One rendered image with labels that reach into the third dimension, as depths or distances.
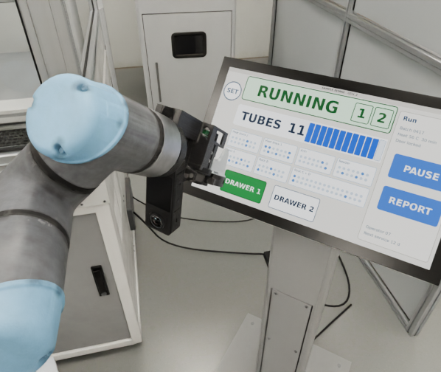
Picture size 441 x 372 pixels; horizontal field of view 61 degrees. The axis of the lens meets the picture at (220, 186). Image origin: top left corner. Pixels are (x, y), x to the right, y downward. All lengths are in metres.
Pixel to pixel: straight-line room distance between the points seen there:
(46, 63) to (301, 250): 0.70
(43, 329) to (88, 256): 0.97
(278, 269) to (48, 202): 0.74
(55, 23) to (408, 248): 0.79
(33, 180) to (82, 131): 0.08
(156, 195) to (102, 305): 0.98
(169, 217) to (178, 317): 1.28
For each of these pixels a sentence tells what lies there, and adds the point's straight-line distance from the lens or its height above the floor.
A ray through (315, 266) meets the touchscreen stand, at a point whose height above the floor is 0.77.
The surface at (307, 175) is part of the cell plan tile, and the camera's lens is 0.74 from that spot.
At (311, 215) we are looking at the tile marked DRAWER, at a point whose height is 1.00.
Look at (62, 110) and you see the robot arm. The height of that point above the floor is 1.34.
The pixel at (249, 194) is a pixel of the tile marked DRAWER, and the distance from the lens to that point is 0.76.
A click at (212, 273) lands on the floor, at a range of 1.90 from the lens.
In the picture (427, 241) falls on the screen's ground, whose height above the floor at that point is 1.01.
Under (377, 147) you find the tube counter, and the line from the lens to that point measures 0.74.
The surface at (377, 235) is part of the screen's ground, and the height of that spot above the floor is 1.00.
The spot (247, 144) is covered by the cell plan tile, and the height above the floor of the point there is 1.07.
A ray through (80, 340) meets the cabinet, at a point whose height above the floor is 0.15.
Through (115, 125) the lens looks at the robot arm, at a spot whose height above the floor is 1.32.
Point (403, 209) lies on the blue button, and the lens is 0.73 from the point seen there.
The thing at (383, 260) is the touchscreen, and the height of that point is 0.97.
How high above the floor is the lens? 1.48
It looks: 38 degrees down
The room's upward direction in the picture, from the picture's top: straight up
